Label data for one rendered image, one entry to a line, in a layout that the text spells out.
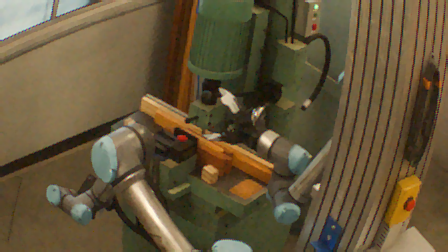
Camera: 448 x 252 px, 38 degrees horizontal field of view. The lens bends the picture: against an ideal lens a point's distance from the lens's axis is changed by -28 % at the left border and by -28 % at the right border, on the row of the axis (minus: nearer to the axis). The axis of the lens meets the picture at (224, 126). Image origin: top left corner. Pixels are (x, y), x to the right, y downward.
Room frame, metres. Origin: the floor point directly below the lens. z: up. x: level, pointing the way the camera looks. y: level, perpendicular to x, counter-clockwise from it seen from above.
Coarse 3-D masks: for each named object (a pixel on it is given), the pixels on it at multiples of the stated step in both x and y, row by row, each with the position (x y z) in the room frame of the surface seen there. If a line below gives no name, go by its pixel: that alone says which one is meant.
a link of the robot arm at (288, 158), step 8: (280, 136) 2.20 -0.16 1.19; (272, 144) 2.17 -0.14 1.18; (280, 144) 2.17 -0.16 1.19; (288, 144) 2.17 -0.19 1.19; (272, 152) 2.16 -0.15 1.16; (280, 152) 2.15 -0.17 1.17; (288, 152) 2.14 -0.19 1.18; (296, 152) 2.14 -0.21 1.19; (304, 152) 2.14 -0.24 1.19; (272, 160) 2.16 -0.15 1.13; (280, 160) 2.14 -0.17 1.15; (288, 160) 2.13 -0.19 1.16; (296, 160) 2.12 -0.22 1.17; (304, 160) 2.14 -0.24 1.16; (280, 168) 2.14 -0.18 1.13; (288, 168) 2.13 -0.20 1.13; (296, 168) 2.11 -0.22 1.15; (304, 168) 2.15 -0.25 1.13
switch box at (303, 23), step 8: (296, 0) 2.71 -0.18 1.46; (304, 0) 2.70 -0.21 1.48; (312, 0) 2.72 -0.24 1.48; (320, 0) 2.76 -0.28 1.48; (296, 8) 2.71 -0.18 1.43; (304, 8) 2.69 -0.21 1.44; (312, 8) 2.70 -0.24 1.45; (320, 8) 2.76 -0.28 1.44; (296, 16) 2.71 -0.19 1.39; (304, 16) 2.69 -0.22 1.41; (312, 16) 2.71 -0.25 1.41; (296, 24) 2.71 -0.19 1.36; (304, 24) 2.69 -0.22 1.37; (312, 24) 2.72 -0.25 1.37; (296, 32) 2.71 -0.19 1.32; (304, 32) 2.69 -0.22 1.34
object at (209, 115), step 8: (192, 104) 2.52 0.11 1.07; (200, 104) 2.53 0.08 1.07; (216, 104) 2.54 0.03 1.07; (192, 112) 2.52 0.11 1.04; (200, 112) 2.50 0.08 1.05; (208, 112) 2.49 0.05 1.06; (216, 112) 2.53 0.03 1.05; (224, 112) 2.57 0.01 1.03; (200, 120) 2.50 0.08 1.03; (208, 120) 2.50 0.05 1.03; (216, 120) 2.54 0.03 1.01
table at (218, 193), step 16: (144, 112) 2.70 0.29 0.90; (112, 128) 2.56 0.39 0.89; (160, 128) 2.61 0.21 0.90; (192, 176) 2.36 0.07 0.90; (224, 176) 2.39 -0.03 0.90; (240, 176) 2.41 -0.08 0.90; (176, 192) 2.29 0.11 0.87; (208, 192) 2.32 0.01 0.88; (224, 192) 2.30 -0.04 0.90; (224, 208) 2.28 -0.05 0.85; (240, 208) 2.25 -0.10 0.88; (256, 208) 2.31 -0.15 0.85
